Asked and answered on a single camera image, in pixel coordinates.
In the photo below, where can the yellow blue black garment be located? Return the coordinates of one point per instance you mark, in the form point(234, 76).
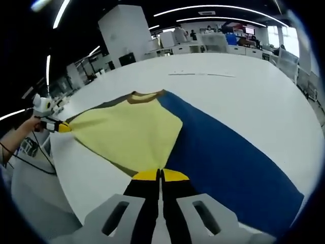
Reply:
point(127, 127)

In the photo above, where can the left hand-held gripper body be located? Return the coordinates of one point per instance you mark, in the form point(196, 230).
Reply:
point(41, 108)

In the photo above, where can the lit monitor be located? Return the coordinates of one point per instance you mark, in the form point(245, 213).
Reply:
point(249, 30)

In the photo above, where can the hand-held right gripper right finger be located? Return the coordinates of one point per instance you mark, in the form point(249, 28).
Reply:
point(177, 203)

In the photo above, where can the white square pillar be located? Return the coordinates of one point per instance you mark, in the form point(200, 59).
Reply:
point(124, 33)

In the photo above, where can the white office chair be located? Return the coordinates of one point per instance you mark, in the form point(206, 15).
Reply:
point(287, 63)
point(214, 43)

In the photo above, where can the white box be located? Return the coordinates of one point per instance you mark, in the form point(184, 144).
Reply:
point(167, 40)

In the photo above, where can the black cabinet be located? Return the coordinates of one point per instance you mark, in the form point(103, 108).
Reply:
point(127, 60)

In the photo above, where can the row of white desks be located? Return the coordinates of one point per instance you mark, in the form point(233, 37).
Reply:
point(182, 49)

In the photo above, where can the person's left hand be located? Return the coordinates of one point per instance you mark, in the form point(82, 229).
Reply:
point(36, 124)

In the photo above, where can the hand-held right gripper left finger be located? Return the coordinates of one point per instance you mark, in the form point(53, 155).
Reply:
point(142, 203)

